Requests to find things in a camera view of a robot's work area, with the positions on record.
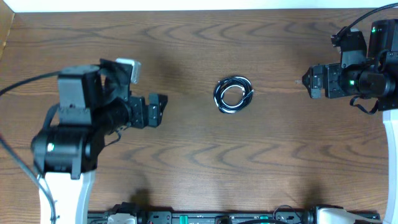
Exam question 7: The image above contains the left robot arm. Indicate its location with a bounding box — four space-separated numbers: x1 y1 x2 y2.
31 60 168 223

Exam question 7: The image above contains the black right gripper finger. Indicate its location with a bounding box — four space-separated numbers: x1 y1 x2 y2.
302 65 320 83
303 82 321 99

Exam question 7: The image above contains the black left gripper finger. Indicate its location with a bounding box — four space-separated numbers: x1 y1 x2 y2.
148 105 162 127
149 93 168 110

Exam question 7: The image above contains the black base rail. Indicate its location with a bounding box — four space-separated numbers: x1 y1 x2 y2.
87 202 383 224

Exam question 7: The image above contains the white cable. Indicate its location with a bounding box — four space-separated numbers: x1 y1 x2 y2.
213 84 246 110

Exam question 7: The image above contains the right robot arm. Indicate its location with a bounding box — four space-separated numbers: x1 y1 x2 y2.
302 19 397 223

